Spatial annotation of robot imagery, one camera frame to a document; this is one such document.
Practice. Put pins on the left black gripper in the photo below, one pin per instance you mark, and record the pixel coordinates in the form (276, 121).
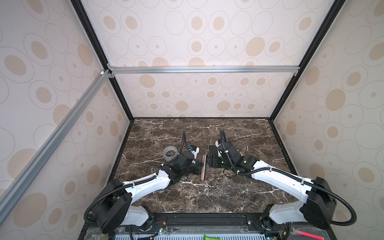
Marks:
(199, 168)

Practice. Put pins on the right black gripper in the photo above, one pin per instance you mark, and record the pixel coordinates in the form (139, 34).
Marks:
(215, 156)

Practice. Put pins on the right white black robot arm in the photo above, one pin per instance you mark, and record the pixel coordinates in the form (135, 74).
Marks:
(316, 203)

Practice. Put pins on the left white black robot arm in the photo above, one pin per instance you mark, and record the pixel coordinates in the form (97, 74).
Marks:
(113, 206)

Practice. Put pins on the clear tape roll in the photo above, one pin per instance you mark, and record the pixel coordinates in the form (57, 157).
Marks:
(169, 153)

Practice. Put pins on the green tag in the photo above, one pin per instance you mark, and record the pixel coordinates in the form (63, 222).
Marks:
(211, 238)

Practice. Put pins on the pink pen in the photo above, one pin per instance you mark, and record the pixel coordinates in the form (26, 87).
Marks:
(308, 235)

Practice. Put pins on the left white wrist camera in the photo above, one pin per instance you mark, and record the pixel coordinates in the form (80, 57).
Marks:
(194, 150)

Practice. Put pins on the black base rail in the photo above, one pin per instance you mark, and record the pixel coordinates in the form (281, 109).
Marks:
(195, 226)

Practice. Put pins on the horizontal aluminium rail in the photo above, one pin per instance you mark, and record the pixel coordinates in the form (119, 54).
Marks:
(202, 70)

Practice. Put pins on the diagonal aluminium rail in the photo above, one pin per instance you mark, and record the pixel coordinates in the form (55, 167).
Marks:
(33, 168)

